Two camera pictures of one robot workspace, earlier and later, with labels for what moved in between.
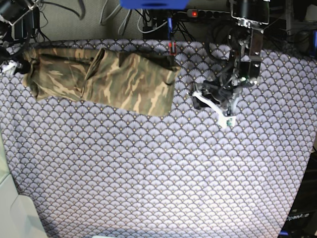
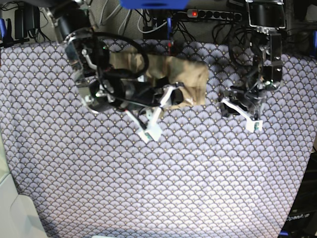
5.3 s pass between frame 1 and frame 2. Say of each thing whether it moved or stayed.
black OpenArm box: stayed
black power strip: stayed
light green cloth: stayed
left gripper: moved
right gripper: moved
